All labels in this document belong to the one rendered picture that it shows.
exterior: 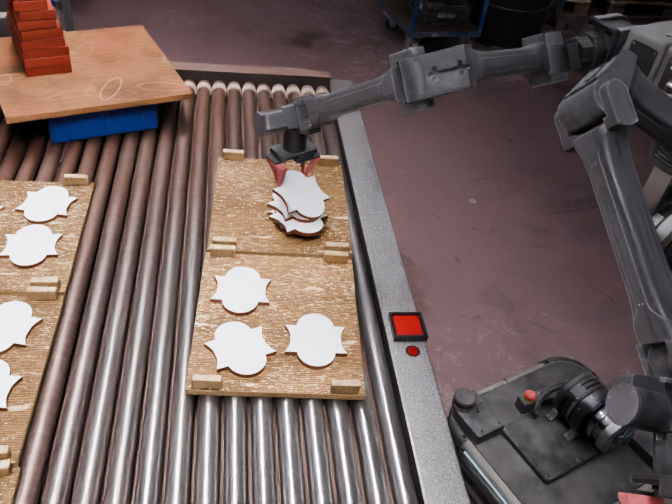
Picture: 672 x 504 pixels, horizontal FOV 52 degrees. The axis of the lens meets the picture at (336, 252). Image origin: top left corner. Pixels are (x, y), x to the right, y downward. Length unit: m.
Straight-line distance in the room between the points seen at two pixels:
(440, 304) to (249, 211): 1.41
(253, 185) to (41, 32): 0.73
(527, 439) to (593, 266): 1.39
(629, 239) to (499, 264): 2.29
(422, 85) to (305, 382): 0.61
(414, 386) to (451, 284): 1.70
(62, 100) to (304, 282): 0.88
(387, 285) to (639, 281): 0.75
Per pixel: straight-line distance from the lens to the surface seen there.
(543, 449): 2.31
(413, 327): 1.55
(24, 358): 1.48
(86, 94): 2.10
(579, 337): 3.11
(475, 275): 3.21
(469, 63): 1.26
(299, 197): 1.72
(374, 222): 1.84
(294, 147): 1.67
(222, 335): 1.46
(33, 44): 2.18
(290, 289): 1.58
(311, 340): 1.46
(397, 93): 1.31
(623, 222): 1.05
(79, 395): 1.42
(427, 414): 1.42
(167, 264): 1.66
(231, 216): 1.78
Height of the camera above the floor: 2.01
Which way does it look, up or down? 40 degrees down
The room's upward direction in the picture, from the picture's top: 8 degrees clockwise
